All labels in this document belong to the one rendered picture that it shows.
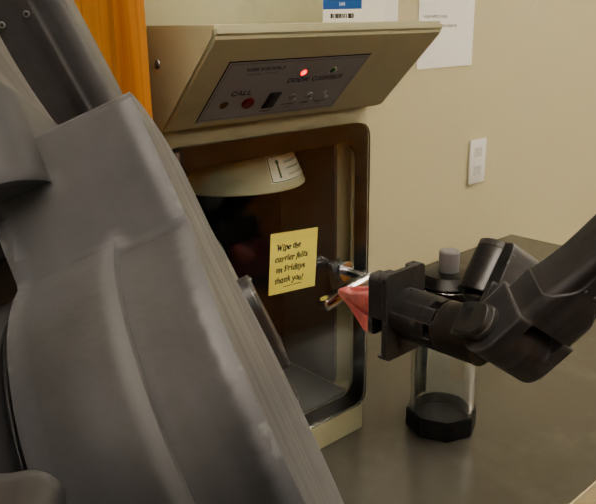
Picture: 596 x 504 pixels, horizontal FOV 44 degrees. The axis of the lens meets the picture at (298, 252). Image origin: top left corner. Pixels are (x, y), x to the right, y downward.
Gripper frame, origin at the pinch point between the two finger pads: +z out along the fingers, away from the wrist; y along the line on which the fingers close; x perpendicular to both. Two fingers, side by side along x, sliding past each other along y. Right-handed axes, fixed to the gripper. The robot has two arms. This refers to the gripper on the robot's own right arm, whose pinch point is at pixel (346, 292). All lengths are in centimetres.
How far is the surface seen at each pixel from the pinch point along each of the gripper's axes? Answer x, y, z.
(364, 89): -5.2, 23.3, 1.9
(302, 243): 1.7, 5.3, 5.7
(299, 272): 2.3, 1.7, 5.8
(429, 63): -79, 21, 50
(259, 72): 13.2, 26.6, -1.3
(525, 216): -127, -25, 50
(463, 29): -92, 28, 50
